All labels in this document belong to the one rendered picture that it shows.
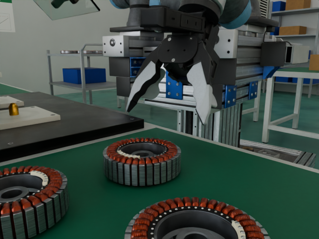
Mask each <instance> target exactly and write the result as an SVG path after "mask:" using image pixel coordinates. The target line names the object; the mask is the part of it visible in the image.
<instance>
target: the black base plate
mask: <svg viewBox="0 0 319 239"><path fill-rule="evenodd" d="M2 96H9V97H12V98H15V99H17V100H20V101H23V102H24V106H18V108H24V107H32V106H37V107H40V108H42V109H45V110H48V111H50V112H53V113H56V114H58V115H60V120H56V121H51V122H45V123H39V124H34V125H28V126H23V127H17V128H11V129H3V130H0V163H1V162H5V161H9V160H12V159H17V158H21V157H25V156H30V155H34V154H38V153H42V152H46V151H50V150H54V149H58V148H63V147H67V146H71V145H76V144H80V143H84V142H88V141H92V140H96V139H100V138H105V137H109V136H113V135H117V134H122V133H125V132H129V131H134V130H138V129H142V128H144V119H141V118H137V117H134V116H130V115H126V114H122V113H118V112H115V111H111V110H107V109H103V108H99V107H96V106H92V105H88V104H84V103H81V102H77V101H73V100H69V99H65V98H61V97H57V96H54V95H50V94H46V93H43V92H27V93H17V94H7V95H0V97H2Z"/></svg>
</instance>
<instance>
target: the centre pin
mask: <svg viewBox="0 0 319 239"><path fill-rule="evenodd" d="M9 115H10V116H15V115H19V109H18V105H17V104H16V103H11V104H10V105H9Z"/></svg>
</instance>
